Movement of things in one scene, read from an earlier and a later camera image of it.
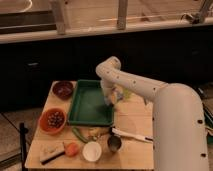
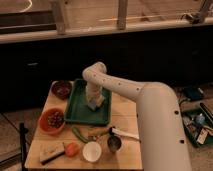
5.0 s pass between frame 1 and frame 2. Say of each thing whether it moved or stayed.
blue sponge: moved
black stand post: stayed
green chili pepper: stayed
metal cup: stayed
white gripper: moved
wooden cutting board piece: stayed
